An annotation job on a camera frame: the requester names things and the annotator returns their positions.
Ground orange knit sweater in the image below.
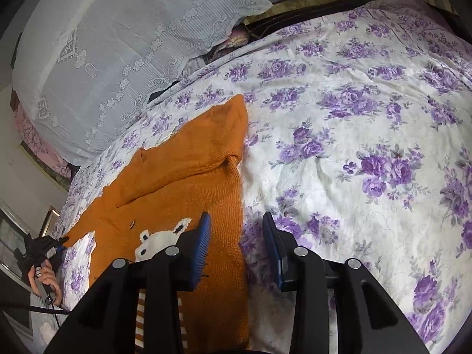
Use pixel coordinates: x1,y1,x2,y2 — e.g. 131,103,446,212
68,95,249,353

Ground person's left hand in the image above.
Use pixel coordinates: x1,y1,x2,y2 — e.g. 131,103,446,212
28,260,63,306

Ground pink floral fabric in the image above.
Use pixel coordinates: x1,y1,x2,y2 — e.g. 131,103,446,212
14,105,71,178

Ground black cable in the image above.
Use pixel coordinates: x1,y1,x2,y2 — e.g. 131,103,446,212
0,301,71,329

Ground purple floral bed sheet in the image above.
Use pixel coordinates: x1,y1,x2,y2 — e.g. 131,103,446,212
54,0,471,353

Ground white lace cover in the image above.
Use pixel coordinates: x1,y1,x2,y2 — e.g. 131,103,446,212
13,0,273,166

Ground folded clothes under lace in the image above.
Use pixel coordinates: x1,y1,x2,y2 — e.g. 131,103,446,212
146,24,250,108

